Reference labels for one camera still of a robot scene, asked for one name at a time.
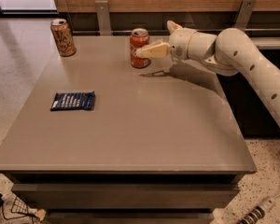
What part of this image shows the lower grey drawer front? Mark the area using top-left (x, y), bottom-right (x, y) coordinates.
top-left (47, 212), bottom-right (213, 224)

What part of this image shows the grey drawer cabinet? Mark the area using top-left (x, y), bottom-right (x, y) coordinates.
top-left (0, 36), bottom-right (256, 215)

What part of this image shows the dark blue snack packet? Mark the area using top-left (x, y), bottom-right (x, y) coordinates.
top-left (50, 91), bottom-right (96, 111)

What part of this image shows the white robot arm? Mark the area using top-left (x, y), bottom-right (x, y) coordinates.
top-left (135, 21), bottom-right (280, 128)

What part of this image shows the black wire basket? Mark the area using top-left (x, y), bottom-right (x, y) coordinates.
top-left (10, 197), bottom-right (34, 217)

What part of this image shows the left metal wall bracket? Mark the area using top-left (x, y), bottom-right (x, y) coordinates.
top-left (95, 0), bottom-right (112, 35)

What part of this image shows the upper grey drawer front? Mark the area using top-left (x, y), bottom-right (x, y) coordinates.
top-left (12, 184), bottom-right (239, 209)

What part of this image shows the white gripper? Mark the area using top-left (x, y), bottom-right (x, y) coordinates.
top-left (135, 21), bottom-right (196, 60)

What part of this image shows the right metal wall bracket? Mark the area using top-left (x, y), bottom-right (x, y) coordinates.
top-left (233, 0), bottom-right (257, 32)

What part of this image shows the white power strip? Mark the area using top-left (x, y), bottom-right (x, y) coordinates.
top-left (237, 192), bottom-right (280, 224)

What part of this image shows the metal wall bracket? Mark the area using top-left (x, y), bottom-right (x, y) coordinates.
top-left (233, 0), bottom-right (257, 32)
top-left (95, 0), bottom-right (112, 35)

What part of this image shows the red coke can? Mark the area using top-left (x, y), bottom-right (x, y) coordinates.
top-left (130, 28), bottom-right (150, 69)

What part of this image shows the grey drawer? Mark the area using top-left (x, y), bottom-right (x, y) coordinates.
top-left (12, 184), bottom-right (239, 209)
top-left (47, 212), bottom-right (213, 224)

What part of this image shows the brown gold soda can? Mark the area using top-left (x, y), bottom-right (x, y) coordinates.
top-left (50, 19), bottom-right (77, 57)

